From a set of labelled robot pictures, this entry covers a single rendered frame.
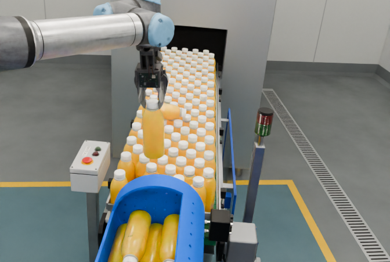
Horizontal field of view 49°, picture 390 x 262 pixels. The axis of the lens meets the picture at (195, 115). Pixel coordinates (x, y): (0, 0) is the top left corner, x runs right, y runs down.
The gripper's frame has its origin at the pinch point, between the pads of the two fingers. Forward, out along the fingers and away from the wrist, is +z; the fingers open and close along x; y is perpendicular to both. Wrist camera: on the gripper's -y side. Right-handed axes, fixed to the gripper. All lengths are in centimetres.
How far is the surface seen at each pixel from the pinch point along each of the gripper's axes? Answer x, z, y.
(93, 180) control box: -22.9, 33.1, -3.7
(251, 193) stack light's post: 37, 57, -29
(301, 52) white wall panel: 139, 136, -426
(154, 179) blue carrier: 2.1, 16.5, 16.8
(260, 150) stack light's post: 39, 35, -29
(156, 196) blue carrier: 2.1, 24.3, 14.6
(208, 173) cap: 18.0, 32.9, -9.2
